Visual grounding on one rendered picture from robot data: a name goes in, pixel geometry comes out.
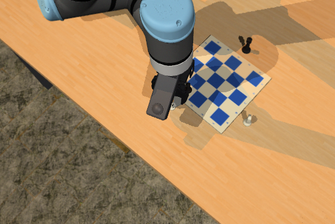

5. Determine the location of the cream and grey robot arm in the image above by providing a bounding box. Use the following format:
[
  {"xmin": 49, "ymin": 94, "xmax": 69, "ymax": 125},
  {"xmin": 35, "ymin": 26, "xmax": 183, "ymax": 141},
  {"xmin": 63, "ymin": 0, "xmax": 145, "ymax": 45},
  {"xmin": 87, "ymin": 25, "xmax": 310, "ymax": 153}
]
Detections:
[{"xmin": 37, "ymin": 0, "xmax": 196, "ymax": 120}]

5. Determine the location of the blue and cream chessboard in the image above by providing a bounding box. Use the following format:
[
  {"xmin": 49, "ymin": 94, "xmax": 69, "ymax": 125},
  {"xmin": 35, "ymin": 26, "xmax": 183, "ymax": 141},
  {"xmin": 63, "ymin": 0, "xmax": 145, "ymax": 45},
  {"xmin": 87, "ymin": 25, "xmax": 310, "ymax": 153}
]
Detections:
[{"xmin": 184, "ymin": 35, "xmax": 271, "ymax": 134}]

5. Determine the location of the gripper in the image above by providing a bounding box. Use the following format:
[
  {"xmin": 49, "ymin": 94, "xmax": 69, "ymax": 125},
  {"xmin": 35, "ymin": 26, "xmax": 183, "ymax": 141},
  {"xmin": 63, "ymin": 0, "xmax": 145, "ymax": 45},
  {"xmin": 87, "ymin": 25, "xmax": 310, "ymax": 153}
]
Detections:
[{"xmin": 151, "ymin": 59, "xmax": 194, "ymax": 107}]

